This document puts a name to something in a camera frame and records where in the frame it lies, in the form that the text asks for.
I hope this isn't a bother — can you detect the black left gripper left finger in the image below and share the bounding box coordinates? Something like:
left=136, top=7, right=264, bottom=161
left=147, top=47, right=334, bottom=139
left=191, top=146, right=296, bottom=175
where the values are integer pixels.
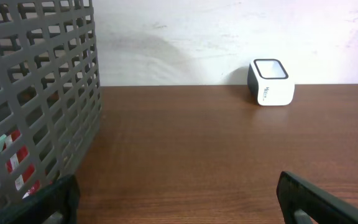
left=0, top=175, right=80, bottom=224

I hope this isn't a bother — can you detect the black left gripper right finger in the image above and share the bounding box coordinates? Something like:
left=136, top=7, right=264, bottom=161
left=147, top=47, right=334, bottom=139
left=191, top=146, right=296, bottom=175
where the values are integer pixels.
left=276, top=171, right=358, bottom=224

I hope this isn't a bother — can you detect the red chocolate bar wrapper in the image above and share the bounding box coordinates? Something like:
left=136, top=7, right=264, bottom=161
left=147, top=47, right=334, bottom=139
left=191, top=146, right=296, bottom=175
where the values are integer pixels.
left=2, top=129, right=40, bottom=198

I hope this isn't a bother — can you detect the white barcode scanner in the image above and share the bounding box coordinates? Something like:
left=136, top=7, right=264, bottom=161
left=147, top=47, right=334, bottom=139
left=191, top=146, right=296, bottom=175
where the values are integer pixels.
left=247, top=58, right=295, bottom=106

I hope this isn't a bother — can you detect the grey plastic mesh basket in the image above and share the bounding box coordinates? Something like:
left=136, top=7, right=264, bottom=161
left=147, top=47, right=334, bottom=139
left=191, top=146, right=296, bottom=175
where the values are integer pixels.
left=0, top=0, right=101, bottom=210

